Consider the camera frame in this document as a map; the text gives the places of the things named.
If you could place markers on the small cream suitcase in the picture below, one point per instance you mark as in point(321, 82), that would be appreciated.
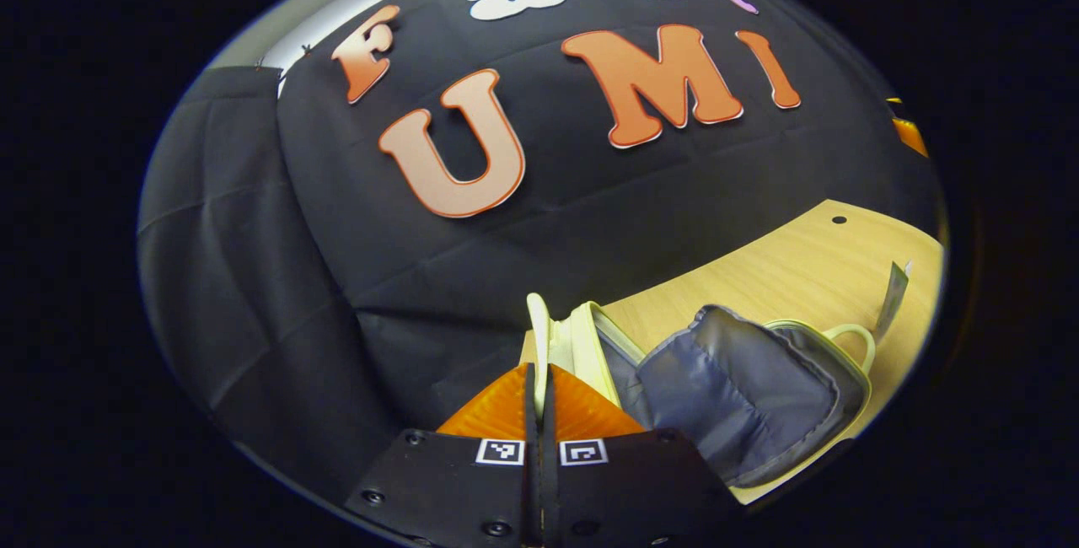
point(733, 396)

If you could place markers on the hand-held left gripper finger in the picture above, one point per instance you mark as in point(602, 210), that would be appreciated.
point(531, 480)
point(550, 480)

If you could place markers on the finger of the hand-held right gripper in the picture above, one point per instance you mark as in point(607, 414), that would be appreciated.
point(910, 136)

